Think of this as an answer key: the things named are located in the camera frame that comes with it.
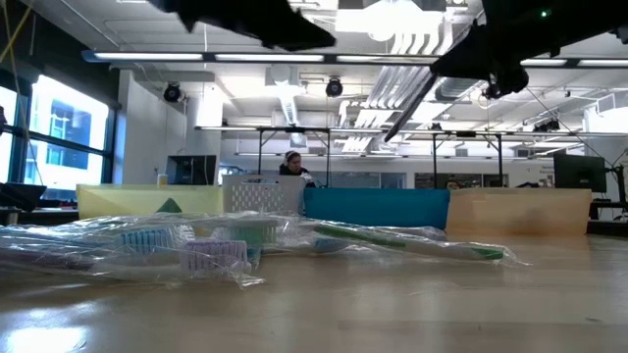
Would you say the yellow cable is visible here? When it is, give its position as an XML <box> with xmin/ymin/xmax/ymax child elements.
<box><xmin>0</xmin><ymin>0</ymin><xmax>35</xmax><ymax>65</ymax></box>

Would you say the purple toothbrush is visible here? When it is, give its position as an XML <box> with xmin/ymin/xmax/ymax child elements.
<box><xmin>0</xmin><ymin>238</ymin><xmax>266</xmax><ymax>289</ymax></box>

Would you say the long ceiling light bar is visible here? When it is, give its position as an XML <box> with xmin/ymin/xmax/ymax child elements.
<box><xmin>82</xmin><ymin>50</ymin><xmax>628</xmax><ymax>67</ymax></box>

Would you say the white perforated plastic basket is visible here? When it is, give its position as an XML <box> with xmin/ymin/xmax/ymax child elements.
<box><xmin>222</xmin><ymin>174</ymin><xmax>306</xmax><ymax>217</ymax></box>

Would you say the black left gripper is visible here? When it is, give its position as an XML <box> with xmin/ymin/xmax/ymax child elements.
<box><xmin>146</xmin><ymin>0</ymin><xmax>338</xmax><ymax>53</ymax></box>

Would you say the orange plastic tray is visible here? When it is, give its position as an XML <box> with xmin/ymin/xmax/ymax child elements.
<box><xmin>445</xmin><ymin>188</ymin><xmax>594</xmax><ymax>236</ymax></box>

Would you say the black aluminium table frame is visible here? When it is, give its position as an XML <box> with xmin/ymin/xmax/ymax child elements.
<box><xmin>586</xmin><ymin>219</ymin><xmax>628</xmax><ymax>236</ymax></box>
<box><xmin>0</xmin><ymin>181</ymin><xmax>49</xmax><ymax>225</ymax></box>

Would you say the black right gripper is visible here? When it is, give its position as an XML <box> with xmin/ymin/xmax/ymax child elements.
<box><xmin>430</xmin><ymin>0</ymin><xmax>580</xmax><ymax>98</ymax></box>

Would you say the black monitor stand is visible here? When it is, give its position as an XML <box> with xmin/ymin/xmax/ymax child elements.
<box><xmin>591</xmin><ymin>164</ymin><xmax>628</xmax><ymax>221</ymax></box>

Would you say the large window dark frame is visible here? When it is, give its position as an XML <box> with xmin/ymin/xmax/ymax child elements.
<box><xmin>0</xmin><ymin>73</ymin><xmax>118</xmax><ymax>190</ymax></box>

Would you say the black station frame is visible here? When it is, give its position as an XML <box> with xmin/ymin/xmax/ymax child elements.
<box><xmin>256</xmin><ymin>126</ymin><xmax>332</xmax><ymax>188</ymax></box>
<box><xmin>431</xmin><ymin>129</ymin><xmax>504</xmax><ymax>189</ymax></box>

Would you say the blue plastic tray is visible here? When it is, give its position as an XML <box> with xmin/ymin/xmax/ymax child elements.
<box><xmin>302</xmin><ymin>187</ymin><xmax>451</xmax><ymax>230</ymax></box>

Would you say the yellow plastic tray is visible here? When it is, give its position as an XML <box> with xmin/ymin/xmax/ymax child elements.
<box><xmin>76</xmin><ymin>183</ymin><xmax>226</xmax><ymax>220</ymax></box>

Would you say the black monitor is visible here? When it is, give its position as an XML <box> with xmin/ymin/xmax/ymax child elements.
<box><xmin>165</xmin><ymin>154</ymin><xmax>219</xmax><ymax>186</ymax></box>
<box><xmin>552</xmin><ymin>152</ymin><xmax>608</xmax><ymax>194</ymax></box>

